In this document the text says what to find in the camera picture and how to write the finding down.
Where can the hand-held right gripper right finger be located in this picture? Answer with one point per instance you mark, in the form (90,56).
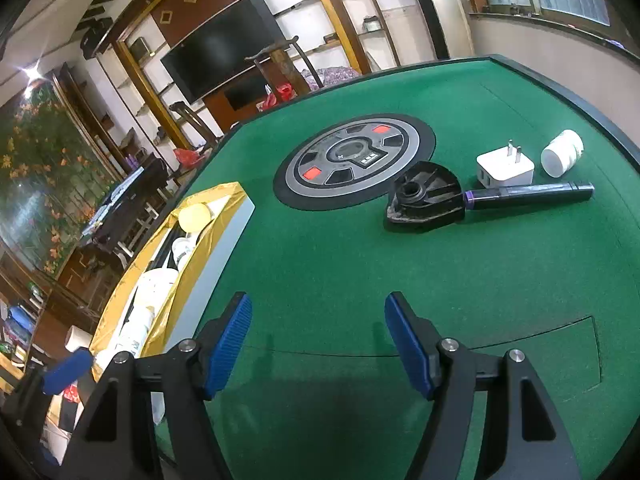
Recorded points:
(407,345)

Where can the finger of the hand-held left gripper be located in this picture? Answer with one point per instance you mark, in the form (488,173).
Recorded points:
(67,369)

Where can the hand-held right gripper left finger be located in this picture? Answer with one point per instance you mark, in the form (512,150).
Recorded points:
(227,345)

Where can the white tray with yellow tape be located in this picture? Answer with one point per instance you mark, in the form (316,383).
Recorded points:
(220,240)

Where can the white paper roll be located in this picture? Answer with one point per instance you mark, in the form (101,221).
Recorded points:
(79,338)

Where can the black triangular plastic part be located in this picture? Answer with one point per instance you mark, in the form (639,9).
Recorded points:
(425,205)

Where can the red plastic bag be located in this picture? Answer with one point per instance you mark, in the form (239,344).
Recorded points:
(284,92)
(186,156)

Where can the white charger plug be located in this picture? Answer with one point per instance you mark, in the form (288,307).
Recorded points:
(505,170)

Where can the round table centre panel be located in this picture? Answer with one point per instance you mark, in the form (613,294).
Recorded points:
(320,160)

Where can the wooden chair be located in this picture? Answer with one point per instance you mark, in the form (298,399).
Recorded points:
(280,67)
(195,122)

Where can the wooden television cabinet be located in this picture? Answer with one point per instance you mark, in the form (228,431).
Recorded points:
(245,97)

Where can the purple patterned cloth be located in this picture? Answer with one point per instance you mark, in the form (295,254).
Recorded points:
(335,76)

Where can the black television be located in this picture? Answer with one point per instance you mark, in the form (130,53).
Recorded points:
(225,45)

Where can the tower air conditioner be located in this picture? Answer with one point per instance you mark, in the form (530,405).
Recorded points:
(432,10)

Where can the flower wall poster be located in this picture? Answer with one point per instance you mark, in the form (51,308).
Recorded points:
(45,175)

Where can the wooden wall shelf unit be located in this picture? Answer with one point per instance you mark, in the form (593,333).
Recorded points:
(345,15)

